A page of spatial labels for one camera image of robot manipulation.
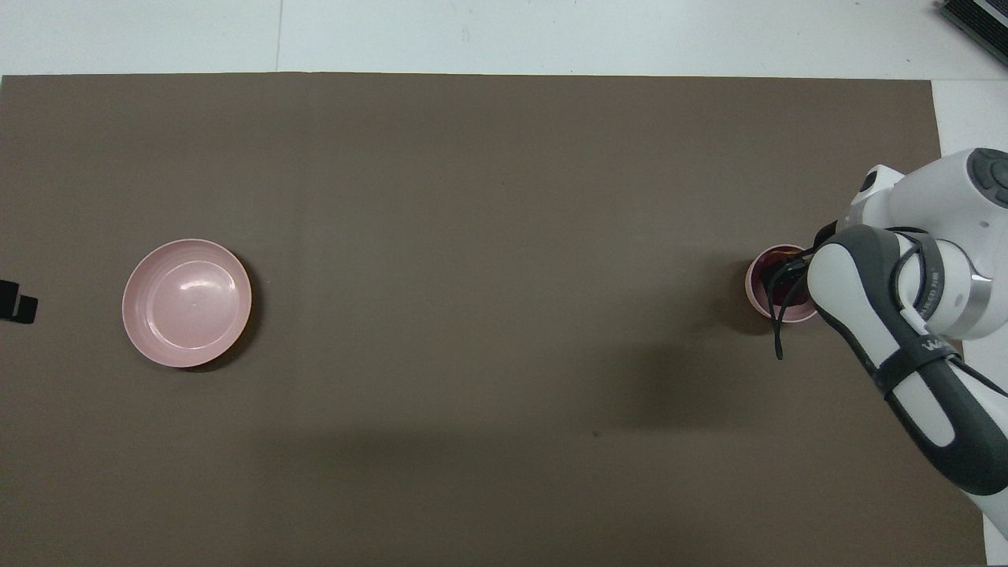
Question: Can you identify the dark red apple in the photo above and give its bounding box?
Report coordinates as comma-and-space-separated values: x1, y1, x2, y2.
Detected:
752, 248, 812, 309

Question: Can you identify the pink bowl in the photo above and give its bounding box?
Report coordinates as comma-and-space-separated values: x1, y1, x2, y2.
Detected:
746, 244, 821, 324

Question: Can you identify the pink plate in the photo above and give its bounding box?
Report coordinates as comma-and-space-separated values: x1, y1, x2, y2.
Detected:
121, 239, 253, 369

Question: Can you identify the dark grey ribbed box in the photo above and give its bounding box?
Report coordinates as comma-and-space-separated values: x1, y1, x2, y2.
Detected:
939, 0, 1008, 68

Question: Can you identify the brown table mat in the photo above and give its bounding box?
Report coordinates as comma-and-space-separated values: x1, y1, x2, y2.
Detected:
0, 72, 989, 567

